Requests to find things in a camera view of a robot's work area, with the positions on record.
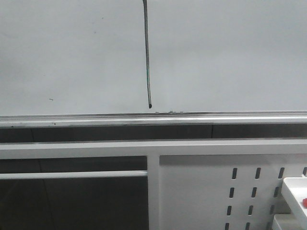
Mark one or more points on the white slotted pegboard panel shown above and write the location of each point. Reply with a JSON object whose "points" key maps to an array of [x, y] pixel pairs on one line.
{"points": [[224, 192]]}

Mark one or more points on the aluminium whiteboard tray rail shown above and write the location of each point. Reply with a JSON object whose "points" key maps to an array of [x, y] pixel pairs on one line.
{"points": [[151, 119]]}

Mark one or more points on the large white whiteboard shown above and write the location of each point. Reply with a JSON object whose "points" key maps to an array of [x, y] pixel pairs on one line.
{"points": [[68, 57]]}

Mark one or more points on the white plastic bin upper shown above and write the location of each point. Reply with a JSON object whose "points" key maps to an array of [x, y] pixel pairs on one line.
{"points": [[294, 190]]}

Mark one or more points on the white metal frame rack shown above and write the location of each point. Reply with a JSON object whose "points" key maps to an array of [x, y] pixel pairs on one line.
{"points": [[153, 151]]}

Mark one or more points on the white plastic bin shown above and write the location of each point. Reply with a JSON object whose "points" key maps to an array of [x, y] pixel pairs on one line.
{"points": [[294, 190], [285, 222]]}

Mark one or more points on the small red object in bin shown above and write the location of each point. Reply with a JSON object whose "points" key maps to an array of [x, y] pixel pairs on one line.
{"points": [[304, 202]]}

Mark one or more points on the white plastic bin lower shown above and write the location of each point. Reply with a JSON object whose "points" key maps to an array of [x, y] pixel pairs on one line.
{"points": [[285, 222]]}

